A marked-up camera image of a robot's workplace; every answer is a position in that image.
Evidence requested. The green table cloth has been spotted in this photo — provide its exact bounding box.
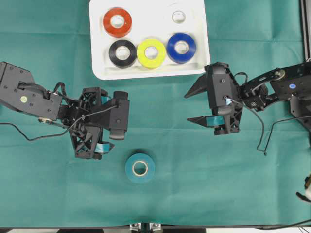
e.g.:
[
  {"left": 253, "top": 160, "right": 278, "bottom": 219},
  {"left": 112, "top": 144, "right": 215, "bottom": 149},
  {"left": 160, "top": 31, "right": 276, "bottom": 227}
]
[{"left": 0, "top": 0, "right": 311, "bottom": 227}]

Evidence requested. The black left camera cable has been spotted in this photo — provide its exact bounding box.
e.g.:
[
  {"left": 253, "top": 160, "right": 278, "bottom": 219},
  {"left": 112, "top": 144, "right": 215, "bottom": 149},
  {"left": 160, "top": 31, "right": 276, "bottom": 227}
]
[{"left": 0, "top": 82, "right": 120, "bottom": 142}]

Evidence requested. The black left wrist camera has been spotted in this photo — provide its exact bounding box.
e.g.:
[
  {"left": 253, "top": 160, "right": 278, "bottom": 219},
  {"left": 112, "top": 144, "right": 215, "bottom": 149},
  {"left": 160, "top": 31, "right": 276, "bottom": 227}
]
[{"left": 90, "top": 91, "right": 130, "bottom": 140}]

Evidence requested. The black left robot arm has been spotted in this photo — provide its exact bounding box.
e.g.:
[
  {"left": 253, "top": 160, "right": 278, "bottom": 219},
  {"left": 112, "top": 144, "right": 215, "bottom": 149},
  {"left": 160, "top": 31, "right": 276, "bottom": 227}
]
[{"left": 0, "top": 62, "right": 114, "bottom": 160}]

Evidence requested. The blue tape roll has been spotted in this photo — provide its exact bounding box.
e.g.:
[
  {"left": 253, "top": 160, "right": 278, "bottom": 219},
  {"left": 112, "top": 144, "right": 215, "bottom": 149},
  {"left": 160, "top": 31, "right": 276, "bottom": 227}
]
[{"left": 166, "top": 33, "right": 196, "bottom": 64}]

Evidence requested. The aluminium frame rail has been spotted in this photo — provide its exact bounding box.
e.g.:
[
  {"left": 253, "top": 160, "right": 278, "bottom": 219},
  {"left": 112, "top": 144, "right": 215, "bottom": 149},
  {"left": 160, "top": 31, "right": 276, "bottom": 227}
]
[{"left": 300, "top": 0, "right": 311, "bottom": 61}]

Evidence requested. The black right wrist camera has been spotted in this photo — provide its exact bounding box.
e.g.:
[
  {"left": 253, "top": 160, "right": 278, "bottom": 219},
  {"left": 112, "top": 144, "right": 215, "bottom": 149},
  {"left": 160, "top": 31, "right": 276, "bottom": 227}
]
[{"left": 205, "top": 62, "right": 238, "bottom": 116}]

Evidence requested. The white tape roll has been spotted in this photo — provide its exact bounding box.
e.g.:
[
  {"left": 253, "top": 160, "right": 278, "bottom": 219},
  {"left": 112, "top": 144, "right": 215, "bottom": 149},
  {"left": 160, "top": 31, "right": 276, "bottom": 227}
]
[{"left": 163, "top": 1, "right": 194, "bottom": 28}]

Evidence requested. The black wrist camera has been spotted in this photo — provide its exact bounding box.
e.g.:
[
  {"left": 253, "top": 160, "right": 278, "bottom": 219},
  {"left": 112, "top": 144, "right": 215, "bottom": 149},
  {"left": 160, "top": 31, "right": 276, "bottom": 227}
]
[
  {"left": 205, "top": 62, "right": 238, "bottom": 116},
  {"left": 90, "top": 91, "right": 130, "bottom": 140}
]

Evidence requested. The teal tape roll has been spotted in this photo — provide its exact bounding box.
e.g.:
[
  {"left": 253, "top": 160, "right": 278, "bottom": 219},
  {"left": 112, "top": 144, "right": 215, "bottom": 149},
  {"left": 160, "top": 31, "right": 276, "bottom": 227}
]
[{"left": 125, "top": 153, "right": 156, "bottom": 184}]

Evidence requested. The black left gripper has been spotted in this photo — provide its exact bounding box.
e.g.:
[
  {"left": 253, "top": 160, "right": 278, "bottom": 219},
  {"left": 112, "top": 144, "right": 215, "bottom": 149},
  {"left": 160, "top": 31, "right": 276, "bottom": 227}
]
[{"left": 58, "top": 87, "right": 115, "bottom": 160}]

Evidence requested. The metal table clamp bracket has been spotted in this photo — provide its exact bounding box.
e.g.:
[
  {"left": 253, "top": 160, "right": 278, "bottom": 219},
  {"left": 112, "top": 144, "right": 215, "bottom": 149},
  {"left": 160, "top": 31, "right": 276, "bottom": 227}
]
[{"left": 129, "top": 223, "right": 161, "bottom": 233}]

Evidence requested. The black tape roll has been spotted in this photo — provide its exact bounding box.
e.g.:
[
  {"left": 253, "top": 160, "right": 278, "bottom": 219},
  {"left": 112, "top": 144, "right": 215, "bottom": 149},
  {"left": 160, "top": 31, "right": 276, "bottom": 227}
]
[{"left": 109, "top": 40, "right": 137, "bottom": 68}]

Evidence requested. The black right camera cable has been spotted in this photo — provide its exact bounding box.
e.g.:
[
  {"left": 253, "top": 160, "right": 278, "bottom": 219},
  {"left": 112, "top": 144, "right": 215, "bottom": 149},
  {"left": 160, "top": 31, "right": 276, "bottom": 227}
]
[{"left": 225, "top": 72, "right": 311, "bottom": 156}]

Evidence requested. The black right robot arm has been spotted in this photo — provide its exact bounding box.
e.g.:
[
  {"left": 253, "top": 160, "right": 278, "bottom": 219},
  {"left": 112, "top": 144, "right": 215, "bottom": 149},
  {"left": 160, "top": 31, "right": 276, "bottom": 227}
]
[{"left": 185, "top": 62, "right": 311, "bottom": 135}]

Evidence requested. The black camera cable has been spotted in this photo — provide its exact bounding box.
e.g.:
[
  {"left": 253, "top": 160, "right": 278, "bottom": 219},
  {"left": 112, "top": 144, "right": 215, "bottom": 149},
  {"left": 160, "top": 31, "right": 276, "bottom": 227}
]
[
  {"left": 0, "top": 82, "right": 120, "bottom": 142},
  {"left": 225, "top": 72, "right": 311, "bottom": 156}
]

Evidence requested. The yellow tape roll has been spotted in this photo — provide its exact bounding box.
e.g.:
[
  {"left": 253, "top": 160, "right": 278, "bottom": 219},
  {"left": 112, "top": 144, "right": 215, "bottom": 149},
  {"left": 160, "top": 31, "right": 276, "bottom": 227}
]
[{"left": 137, "top": 38, "right": 166, "bottom": 69}]

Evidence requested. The orange red tape roll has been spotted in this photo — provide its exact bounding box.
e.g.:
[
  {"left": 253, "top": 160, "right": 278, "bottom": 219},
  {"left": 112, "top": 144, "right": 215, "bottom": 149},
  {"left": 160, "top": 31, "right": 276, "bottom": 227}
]
[{"left": 103, "top": 7, "right": 132, "bottom": 38}]

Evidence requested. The black white object at edge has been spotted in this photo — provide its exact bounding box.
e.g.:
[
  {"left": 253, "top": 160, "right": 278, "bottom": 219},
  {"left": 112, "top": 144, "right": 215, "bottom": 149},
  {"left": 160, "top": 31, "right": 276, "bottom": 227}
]
[{"left": 296, "top": 176, "right": 311, "bottom": 203}]

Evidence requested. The white plastic tray case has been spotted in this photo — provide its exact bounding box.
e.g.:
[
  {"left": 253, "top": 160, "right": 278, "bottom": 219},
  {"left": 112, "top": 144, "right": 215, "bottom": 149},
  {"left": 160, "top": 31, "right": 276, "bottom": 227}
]
[{"left": 89, "top": 0, "right": 210, "bottom": 80}]

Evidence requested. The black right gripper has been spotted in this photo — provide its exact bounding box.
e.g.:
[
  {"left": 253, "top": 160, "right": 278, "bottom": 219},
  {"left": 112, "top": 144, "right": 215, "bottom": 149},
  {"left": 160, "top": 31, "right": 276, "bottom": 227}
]
[{"left": 183, "top": 70, "right": 270, "bottom": 136}]

